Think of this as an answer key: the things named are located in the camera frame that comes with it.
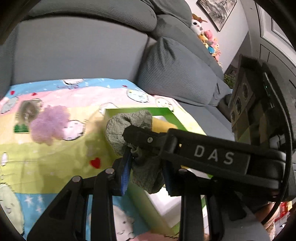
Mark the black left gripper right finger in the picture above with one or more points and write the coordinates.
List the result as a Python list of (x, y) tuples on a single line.
[(228, 217)]

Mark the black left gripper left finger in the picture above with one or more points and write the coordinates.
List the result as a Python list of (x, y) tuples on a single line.
[(65, 217)]

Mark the grey green knitted cloth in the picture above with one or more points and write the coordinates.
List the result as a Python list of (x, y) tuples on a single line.
[(146, 166)]

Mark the green white box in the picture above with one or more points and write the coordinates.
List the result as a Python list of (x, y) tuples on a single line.
[(160, 211)]

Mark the colourful cartoon bedsheet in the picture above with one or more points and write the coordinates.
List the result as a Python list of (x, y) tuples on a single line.
[(33, 173)]

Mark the purple fluffy scrubber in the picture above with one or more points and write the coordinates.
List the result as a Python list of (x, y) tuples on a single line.
[(49, 124)]

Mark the plush toy pile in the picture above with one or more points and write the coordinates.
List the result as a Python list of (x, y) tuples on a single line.
[(206, 37)]

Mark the black white framed picture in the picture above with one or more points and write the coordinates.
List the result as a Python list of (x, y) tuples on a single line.
[(217, 11)]

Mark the grey sofa bed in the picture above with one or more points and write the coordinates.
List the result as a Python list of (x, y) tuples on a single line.
[(59, 40)]

